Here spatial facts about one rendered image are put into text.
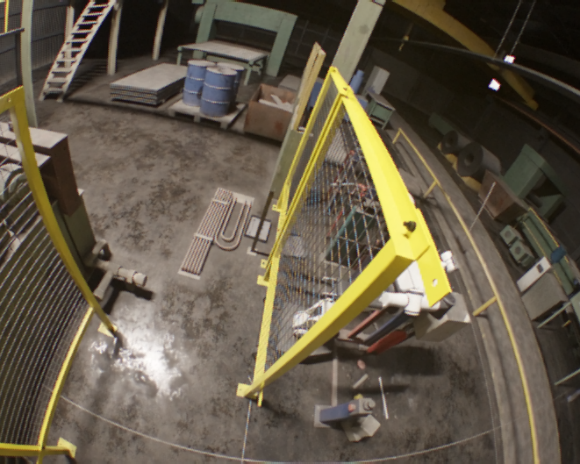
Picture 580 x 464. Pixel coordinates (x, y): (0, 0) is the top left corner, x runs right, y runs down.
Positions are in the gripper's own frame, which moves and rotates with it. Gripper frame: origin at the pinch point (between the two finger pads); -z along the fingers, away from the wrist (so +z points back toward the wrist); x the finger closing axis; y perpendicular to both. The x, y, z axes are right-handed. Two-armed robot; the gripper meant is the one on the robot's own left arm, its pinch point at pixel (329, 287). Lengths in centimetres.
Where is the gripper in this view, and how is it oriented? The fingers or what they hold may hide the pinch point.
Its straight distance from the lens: 115.3
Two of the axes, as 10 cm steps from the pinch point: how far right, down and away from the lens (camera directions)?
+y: -3.1, 6.7, 6.7
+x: -0.8, 6.9, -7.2
